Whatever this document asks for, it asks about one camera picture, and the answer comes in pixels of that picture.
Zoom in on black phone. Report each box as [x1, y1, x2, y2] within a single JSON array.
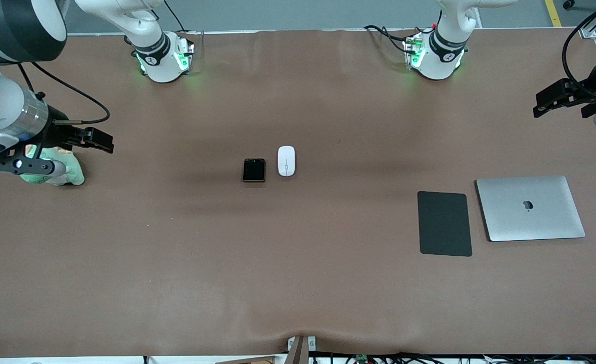
[[242, 158, 267, 183]]

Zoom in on white computer mouse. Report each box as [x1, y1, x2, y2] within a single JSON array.
[[278, 146, 296, 177]]

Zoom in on black mouse pad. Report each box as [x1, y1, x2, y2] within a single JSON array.
[[417, 191, 473, 257]]

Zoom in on green dinosaur plush toy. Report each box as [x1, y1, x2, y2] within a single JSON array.
[[19, 144, 85, 187]]

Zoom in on silver closed laptop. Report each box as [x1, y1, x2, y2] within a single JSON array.
[[475, 175, 586, 242]]

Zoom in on brown table cover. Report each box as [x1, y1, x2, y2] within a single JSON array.
[[0, 28, 596, 358]]

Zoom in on brown wooden board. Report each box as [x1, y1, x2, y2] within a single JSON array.
[[216, 355, 281, 364]]

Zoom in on black right arm wrist cable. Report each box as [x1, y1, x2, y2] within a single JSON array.
[[17, 61, 111, 125]]

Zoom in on black arm wrist cable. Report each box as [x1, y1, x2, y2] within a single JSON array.
[[17, 61, 111, 125], [562, 0, 596, 86]]

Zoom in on black left arm wrist cable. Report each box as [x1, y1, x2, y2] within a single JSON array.
[[562, 0, 596, 86]]

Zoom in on black right arm base cable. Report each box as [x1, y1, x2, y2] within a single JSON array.
[[163, 0, 188, 33]]

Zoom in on black left arm base cables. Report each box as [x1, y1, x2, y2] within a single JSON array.
[[363, 24, 416, 54]]

